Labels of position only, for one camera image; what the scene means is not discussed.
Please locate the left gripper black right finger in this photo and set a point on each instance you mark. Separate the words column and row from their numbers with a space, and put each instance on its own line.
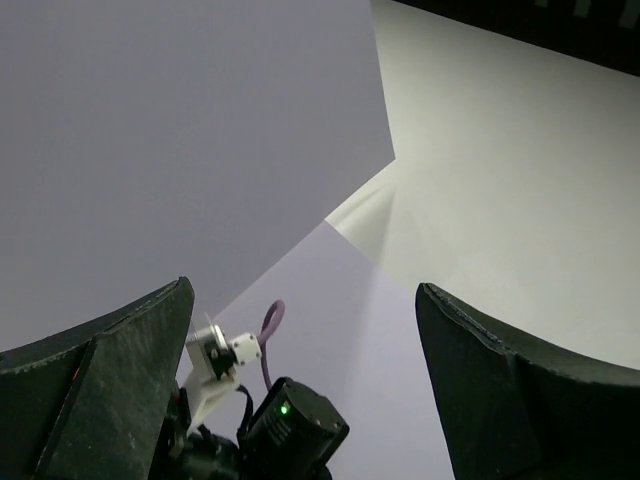
column 514, row 406

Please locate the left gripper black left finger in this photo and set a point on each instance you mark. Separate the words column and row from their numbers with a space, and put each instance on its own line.
column 89, row 402

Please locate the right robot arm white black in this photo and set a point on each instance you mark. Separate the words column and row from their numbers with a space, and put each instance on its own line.
column 292, row 434

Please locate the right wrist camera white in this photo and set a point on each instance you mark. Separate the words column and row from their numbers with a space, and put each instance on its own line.
column 215, row 359

